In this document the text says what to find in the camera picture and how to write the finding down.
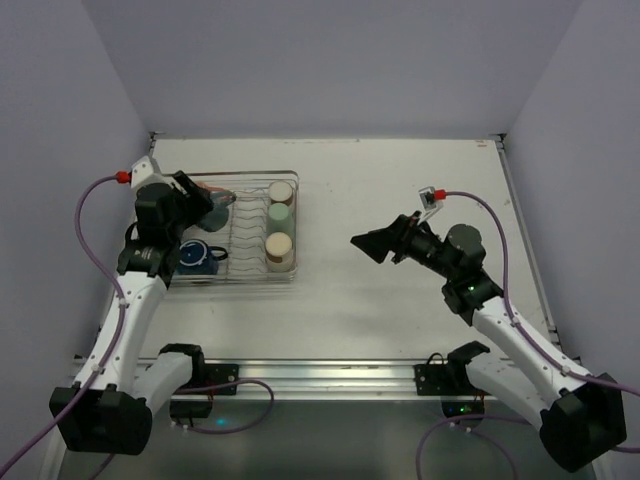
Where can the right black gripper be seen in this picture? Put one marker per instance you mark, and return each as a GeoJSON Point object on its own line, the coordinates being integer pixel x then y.
{"type": "Point", "coordinates": [400, 240]}

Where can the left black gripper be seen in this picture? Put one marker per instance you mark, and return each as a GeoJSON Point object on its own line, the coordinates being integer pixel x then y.
{"type": "Point", "coordinates": [195, 192]}

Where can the grey teal mug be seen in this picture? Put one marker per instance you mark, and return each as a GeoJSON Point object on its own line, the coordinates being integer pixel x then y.
{"type": "Point", "coordinates": [218, 217]}

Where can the dark blue mug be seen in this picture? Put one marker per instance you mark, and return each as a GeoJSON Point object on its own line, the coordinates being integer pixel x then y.
{"type": "Point", "coordinates": [199, 258]}

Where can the cream brown cup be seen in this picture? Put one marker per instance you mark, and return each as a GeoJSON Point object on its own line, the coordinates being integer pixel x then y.
{"type": "Point", "coordinates": [281, 192]}
{"type": "Point", "coordinates": [279, 252]}

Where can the pink patterned mug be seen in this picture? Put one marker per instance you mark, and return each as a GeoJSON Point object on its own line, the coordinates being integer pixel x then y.
{"type": "Point", "coordinates": [210, 188]}

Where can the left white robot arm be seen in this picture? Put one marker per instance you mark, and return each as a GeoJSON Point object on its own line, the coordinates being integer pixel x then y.
{"type": "Point", "coordinates": [110, 407]}

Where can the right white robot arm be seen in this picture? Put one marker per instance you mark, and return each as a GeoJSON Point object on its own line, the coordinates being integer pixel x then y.
{"type": "Point", "coordinates": [579, 416]}

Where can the light green cup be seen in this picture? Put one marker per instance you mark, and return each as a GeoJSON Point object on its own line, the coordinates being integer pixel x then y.
{"type": "Point", "coordinates": [280, 220]}

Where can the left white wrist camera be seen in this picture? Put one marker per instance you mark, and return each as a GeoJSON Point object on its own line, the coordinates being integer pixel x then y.
{"type": "Point", "coordinates": [146, 171]}

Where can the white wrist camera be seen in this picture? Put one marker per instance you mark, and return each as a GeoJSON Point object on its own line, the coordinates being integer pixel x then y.
{"type": "Point", "coordinates": [432, 200]}
{"type": "Point", "coordinates": [146, 171]}

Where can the metal wire dish rack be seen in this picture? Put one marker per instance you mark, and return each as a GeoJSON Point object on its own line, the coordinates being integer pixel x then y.
{"type": "Point", "coordinates": [245, 233]}

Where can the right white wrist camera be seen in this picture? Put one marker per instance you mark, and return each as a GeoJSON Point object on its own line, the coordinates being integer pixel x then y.
{"type": "Point", "coordinates": [432, 200]}

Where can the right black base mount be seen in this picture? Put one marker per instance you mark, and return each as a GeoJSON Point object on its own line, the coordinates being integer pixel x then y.
{"type": "Point", "coordinates": [438, 377]}

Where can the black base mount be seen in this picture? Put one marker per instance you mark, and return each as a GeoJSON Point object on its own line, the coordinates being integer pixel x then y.
{"type": "Point", "coordinates": [186, 409]}
{"type": "Point", "coordinates": [438, 377]}

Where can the aluminium rail frame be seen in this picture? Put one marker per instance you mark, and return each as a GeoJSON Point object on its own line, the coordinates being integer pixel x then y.
{"type": "Point", "coordinates": [325, 375]}

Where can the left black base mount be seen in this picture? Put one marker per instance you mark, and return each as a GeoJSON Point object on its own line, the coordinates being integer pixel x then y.
{"type": "Point", "coordinates": [186, 409]}

